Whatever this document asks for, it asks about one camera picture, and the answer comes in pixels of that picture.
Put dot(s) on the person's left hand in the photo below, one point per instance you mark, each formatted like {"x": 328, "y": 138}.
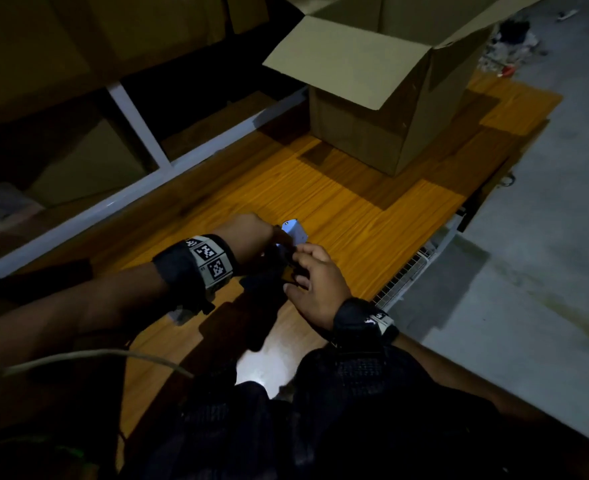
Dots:
{"x": 247, "y": 239}

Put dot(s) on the person's right hand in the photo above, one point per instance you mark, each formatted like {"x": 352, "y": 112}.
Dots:
{"x": 322, "y": 289}

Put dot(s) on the blue tape dispenser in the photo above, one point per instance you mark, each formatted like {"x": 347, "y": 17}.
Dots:
{"x": 295, "y": 231}

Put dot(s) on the person's left forearm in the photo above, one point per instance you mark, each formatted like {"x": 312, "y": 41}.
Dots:
{"x": 74, "y": 319}

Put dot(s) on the person's right forearm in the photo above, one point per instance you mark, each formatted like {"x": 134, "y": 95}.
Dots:
{"x": 464, "y": 379}

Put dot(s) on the person's dark clothing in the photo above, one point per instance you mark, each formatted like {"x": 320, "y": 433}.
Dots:
{"x": 349, "y": 424}

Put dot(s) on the black marker wristband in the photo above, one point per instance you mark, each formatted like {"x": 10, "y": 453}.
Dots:
{"x": 194, "y": 269}
{"x": 359, "y": 319}

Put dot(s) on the cardboard box under shelf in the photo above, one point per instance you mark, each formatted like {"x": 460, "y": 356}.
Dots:
{"x": 94, "y": 169}

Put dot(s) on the open cardboard box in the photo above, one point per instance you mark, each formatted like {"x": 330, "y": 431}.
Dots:
{"x": 354, "y": 64}

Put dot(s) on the large plain cardboard box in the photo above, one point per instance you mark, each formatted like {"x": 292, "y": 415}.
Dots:
{"x": 247, "y": 12}
{"x": 159, "y": 29}

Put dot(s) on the pile of plastic scraps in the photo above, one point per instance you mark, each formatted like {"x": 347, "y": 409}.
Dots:
{"x": 512, "y": 44}

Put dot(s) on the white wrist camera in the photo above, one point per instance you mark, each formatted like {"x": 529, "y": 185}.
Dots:
{"x": 184, "y": 314}

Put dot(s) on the white metal shelf frame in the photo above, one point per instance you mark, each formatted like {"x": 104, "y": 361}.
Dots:
{"x": 137, "y": 127}

